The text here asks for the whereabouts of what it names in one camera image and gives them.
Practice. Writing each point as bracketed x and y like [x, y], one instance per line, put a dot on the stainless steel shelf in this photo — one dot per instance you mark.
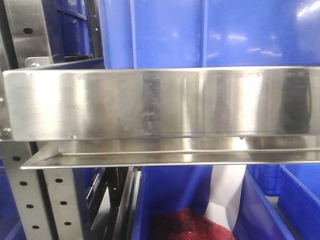
[154, 117]

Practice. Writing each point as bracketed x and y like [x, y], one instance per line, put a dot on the blue bin lower middle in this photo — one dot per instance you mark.
[169, 189]

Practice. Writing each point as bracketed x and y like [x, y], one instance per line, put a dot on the large blue bin upper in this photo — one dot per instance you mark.
[209, 33]

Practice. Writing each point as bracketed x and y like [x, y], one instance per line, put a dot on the red mesh bag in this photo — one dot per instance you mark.
[187, 224]

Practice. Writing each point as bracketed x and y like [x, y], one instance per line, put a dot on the blue bin lower right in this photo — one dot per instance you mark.
[257, 218]

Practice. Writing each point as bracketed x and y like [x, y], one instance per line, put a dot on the blue bin far right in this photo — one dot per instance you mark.
[299, 199]

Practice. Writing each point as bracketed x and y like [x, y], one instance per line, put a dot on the perforated steel shelf post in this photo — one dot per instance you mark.
[51, 202]

